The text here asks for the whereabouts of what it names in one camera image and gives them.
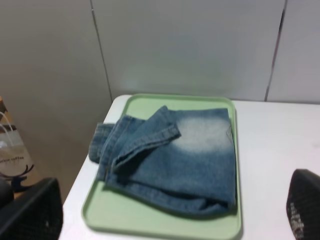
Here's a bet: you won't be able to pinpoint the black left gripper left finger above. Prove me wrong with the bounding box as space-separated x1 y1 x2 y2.
0 178 63 240

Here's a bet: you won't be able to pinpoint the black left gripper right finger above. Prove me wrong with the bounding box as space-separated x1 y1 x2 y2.
286 169 320 240

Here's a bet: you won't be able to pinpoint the children's blue denim shorts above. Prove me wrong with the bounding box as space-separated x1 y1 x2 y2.
88 106 237 216

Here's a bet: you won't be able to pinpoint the light green plastic tray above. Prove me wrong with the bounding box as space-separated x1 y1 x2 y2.
81 94 243 240

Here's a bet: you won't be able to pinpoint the white paper coffee bag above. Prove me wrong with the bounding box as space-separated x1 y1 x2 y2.
0 96 38 193

